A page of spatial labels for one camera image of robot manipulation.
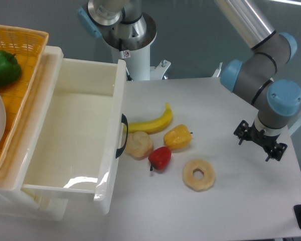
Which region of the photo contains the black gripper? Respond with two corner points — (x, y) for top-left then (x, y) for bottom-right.
(233, 120), (287, 162)

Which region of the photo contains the beige ring donut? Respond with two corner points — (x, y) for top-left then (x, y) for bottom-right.
(182, 159), (216, 192)

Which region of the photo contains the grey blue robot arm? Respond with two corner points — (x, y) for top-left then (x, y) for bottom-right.
(77, 1), (301, 160)

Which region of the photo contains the yellow bell pepper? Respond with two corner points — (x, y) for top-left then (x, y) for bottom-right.
(163, 124), (192, 150)

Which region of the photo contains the red bell pepper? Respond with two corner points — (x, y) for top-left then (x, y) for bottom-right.
(148, 147), (172, 171)

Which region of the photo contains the yellow banana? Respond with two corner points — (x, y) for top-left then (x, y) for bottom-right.
(123, 103), (173, 134)

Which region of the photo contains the beige cream puff pastry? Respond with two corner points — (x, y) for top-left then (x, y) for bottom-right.
(125, 131), (154, 159)

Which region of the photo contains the white plastic drawer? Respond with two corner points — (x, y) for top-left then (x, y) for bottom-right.
(23, 59), (127, 214)

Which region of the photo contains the orange woven basket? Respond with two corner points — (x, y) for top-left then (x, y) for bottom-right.
(0, 25), (49, 168)

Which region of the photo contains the white drawer cabinet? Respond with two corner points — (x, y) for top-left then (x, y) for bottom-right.
(0, 46), (68, 221)

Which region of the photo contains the green bell pepper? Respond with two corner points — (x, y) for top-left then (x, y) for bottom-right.
(0, 50), (22, 87)

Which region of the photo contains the white table clamp bracket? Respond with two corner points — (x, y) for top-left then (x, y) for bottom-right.
(212, 62), (223, 77)

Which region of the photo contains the black drawer handle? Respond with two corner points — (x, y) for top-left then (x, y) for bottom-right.
(115, 113), (128, 158)

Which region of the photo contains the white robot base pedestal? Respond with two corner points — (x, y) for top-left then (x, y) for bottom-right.
(103, 13), (171, 81)

